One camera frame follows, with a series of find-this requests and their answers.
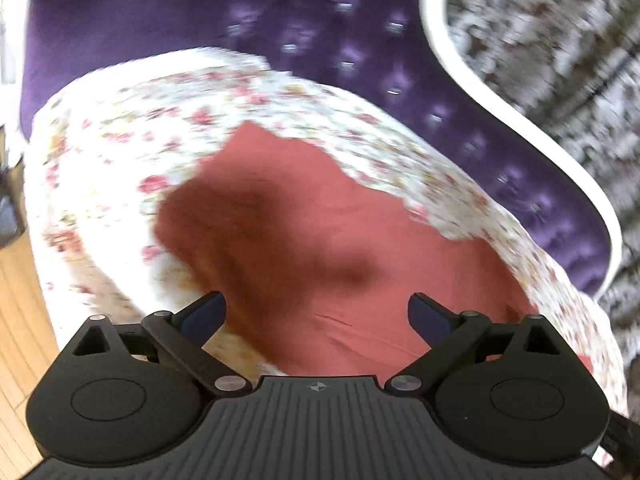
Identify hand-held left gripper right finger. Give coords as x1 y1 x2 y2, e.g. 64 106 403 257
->
385 292 576 397

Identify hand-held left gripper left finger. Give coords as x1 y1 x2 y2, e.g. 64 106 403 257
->
72 290 251 400

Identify red pants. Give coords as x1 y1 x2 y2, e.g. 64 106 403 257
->
152 122 596 378

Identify floral bedsheet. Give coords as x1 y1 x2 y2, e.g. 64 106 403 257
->
22 47 631 466

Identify dark object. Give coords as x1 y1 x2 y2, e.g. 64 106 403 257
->
0 160 27 250

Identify damask patterned curtain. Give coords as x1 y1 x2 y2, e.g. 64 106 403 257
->
442 0 640 351

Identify purple tufted sofa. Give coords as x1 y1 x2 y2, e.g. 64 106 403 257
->
20 0 623 301

